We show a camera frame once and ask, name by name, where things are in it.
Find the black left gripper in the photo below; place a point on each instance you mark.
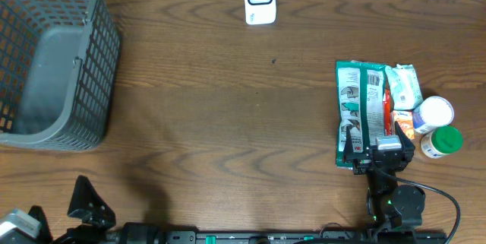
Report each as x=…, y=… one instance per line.
x=93, y=234

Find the green white 3M package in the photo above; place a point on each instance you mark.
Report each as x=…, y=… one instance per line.
x=360, y=91

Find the grey plastic mesh basket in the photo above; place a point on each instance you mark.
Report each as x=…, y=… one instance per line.
x=58, y=64

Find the red snack bar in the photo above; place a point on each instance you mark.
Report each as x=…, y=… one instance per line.
x=387, y=113

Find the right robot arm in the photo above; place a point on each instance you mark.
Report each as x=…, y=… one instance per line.
x=394, y=206

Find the orange Kleenex tissue pack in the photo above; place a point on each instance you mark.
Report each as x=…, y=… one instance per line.
x=404, y=119

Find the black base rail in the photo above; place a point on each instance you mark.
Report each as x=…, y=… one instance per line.
x=327, y=236

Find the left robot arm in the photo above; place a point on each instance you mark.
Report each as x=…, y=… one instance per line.
x=135, y=233

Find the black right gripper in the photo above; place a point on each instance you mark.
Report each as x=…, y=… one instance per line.
x=409, y=149

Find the mint green wipes pack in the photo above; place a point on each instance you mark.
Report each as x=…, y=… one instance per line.
x=404, y=87

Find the white blue label jar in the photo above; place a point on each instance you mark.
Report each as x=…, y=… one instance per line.
x=432, y=113

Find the green lid jar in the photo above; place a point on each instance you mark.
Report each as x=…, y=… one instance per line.
x=442, y=142

